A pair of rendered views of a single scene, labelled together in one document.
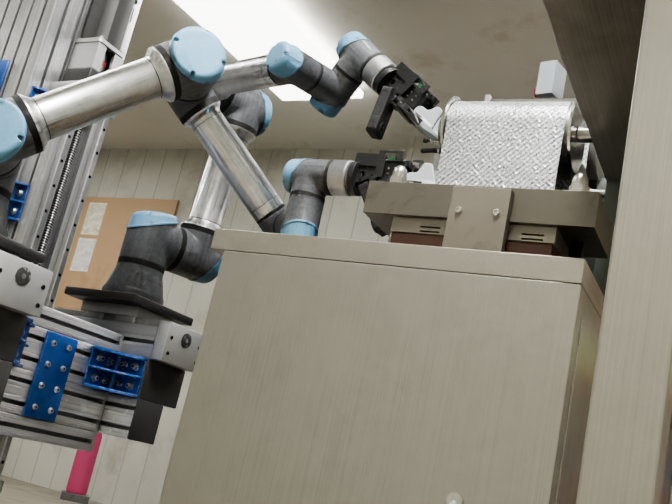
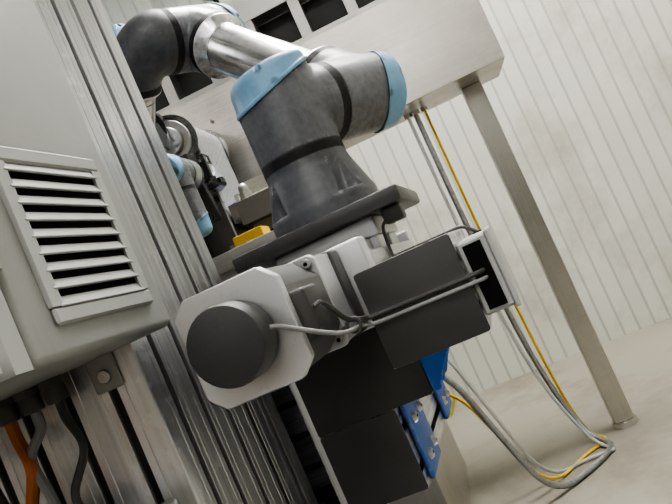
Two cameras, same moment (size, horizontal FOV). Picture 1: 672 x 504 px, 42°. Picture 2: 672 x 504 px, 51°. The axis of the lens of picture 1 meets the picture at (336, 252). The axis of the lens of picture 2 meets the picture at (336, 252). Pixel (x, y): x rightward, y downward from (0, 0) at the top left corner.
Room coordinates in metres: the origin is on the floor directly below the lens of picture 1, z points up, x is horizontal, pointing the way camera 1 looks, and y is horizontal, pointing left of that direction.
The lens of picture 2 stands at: (2.00, 1.61, 0.73)
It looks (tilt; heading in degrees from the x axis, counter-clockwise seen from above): 3 degrees up; 251
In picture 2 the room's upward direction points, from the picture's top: 24 degrees counter-clockwise
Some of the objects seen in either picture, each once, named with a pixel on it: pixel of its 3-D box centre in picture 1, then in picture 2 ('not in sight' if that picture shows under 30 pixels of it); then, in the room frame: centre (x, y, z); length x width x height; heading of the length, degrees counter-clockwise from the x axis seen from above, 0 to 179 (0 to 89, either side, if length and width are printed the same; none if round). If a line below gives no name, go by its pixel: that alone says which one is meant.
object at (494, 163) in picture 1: (493, 184); (227, 185); (1.58, -0.27, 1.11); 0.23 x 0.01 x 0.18; 63
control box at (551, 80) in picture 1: (548, 83); not in sight; (2.16, -0.46, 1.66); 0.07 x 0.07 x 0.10; 50
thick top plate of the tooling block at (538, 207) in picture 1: (486, 219); (285, 204); (1.45, -0.24, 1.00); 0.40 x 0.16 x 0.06; 63
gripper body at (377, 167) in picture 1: (381, 176); (195, 175); (1.68, -0.06, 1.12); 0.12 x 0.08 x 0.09; 63
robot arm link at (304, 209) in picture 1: (299, 223); (182, 216); (1.77, 0.09, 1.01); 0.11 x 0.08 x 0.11; 18
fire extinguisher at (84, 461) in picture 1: (86, 456); not in sight; (6.61, 1.45, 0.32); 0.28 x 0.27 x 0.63; 59
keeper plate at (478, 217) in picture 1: (477, 219); not in sight; (1.36, -0.22, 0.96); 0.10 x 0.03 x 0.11; 63
